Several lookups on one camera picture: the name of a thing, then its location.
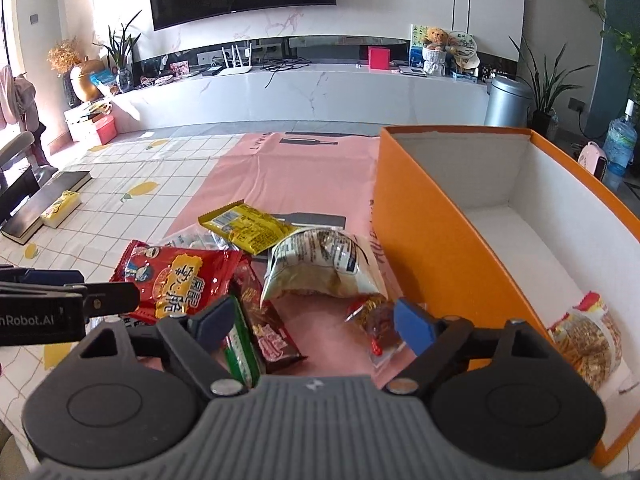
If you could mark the small brown snack packet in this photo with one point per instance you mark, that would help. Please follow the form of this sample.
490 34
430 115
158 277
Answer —
372 321

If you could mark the round paper fan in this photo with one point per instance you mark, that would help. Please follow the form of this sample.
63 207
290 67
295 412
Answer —
461 44

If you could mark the pink clothing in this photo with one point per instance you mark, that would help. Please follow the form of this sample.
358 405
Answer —
20 100

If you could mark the brown red chocolate bar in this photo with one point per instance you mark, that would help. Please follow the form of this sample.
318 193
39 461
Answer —
270 330

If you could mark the clear snack packet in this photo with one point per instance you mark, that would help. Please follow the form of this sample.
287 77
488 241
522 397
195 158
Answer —
192 240

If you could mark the white crinkled snack packet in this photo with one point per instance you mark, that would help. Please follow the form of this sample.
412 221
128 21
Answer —
320 260

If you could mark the wall socket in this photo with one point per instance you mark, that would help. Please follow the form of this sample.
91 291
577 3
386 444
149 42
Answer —
577 105

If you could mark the white router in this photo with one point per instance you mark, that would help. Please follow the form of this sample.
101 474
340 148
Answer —
235 69

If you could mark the white green stick snack packet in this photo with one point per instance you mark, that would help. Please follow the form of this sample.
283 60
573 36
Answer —
241 355

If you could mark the black book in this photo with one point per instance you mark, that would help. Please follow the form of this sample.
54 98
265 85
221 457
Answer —
45 200

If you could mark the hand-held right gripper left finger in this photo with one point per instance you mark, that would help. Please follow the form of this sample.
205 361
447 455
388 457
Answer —
217 321

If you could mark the pink printed cloth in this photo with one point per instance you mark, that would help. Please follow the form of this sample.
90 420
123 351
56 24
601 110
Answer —
280 180

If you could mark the teddy bear bouquet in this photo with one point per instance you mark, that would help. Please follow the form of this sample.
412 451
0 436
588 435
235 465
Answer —
435 40

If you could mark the hanging vine plant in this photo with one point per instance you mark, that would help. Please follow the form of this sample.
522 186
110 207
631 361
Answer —
622 42

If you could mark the pink space heater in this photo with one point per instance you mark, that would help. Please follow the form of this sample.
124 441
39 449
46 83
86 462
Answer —
592 156

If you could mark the orange cardboard box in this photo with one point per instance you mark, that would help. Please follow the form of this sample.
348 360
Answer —
425 240

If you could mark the orange striped snack packet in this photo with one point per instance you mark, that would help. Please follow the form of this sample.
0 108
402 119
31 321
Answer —
585 345

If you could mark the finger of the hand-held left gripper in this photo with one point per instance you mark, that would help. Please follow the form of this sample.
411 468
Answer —
115 300
45 277

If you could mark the orange dried flowers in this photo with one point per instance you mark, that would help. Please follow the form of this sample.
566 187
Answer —
64 55

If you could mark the gold vase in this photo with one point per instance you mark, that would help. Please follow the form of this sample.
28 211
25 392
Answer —
85 82

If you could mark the small potted plant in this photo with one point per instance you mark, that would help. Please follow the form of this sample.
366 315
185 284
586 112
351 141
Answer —
122 77

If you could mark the red snack packet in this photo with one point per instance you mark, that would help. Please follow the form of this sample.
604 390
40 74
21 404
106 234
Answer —
170 275

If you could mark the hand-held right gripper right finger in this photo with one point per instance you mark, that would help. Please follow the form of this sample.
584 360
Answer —
412 324

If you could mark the silver trash can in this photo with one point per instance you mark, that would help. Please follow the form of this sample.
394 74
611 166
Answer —
507 102

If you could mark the yellow snack packet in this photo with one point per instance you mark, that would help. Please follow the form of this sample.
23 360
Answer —
250 230

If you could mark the yellow white box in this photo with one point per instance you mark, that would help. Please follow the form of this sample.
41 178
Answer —
60 210

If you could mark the tall potted plant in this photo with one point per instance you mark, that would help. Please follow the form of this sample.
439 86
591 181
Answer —
542 120

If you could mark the blue water bottle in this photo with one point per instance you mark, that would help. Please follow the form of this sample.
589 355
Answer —
620 145

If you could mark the red storage box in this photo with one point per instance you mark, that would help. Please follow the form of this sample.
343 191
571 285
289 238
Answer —
104 130

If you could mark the grey chair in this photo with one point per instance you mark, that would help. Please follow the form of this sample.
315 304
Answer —
15 147

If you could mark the red box on floor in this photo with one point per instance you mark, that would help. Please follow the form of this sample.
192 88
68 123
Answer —
77 127

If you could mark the white marble TV cabinet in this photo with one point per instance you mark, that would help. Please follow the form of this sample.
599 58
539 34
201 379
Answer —
300 95

